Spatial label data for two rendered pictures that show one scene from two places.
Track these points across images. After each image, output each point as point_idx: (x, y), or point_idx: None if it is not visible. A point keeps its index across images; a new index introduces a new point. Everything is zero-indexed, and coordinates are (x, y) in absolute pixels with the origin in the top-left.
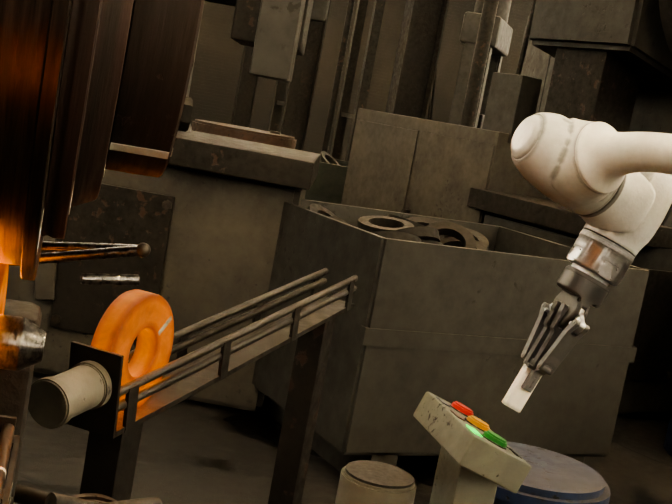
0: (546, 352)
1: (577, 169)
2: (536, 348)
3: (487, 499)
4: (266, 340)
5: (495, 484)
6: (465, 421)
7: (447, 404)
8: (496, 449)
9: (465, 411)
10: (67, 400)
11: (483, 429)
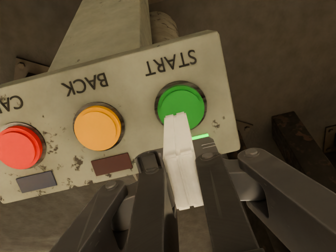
0: (276, 234)
1: None
2: (177, 244)
3: (144, 44)
4: None
5: (142, 46)
6: (123, 151)
7: (50, 176)
8: (232, 108)
9: (39, 146)
10: None
11: (118, 119)
